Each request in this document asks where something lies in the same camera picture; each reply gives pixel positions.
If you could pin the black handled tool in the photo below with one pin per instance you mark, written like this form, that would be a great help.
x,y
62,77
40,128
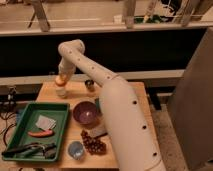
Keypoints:
x,y
47,150

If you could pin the green plastic tray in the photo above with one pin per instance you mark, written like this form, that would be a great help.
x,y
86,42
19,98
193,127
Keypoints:
x,y
27,123

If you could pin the grey cabinet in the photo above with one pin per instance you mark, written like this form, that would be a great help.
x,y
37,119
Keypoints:
x,y
191,107

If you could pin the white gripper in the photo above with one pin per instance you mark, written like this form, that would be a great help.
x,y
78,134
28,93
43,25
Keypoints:
x,y
66,71

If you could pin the small blue cup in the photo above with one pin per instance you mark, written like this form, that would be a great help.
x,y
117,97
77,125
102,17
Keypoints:
x,y
76,150

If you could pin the small metal cup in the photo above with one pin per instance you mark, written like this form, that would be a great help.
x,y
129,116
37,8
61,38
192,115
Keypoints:
x,y
89,84

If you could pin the yellow red apple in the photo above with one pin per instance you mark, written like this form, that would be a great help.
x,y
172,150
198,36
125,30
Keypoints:
x,y
60,81

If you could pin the grey folded cloth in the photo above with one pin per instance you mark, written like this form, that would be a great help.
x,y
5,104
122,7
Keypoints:
x,y
45,123

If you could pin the bunch of dark grapes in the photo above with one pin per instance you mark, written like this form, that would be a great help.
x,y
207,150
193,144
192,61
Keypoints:
x,y
94,146

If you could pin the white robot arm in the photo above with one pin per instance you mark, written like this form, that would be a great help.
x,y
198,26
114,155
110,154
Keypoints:
x,y
133,144

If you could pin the purple bowl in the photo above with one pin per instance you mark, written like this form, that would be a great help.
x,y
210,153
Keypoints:
x,y
85,112

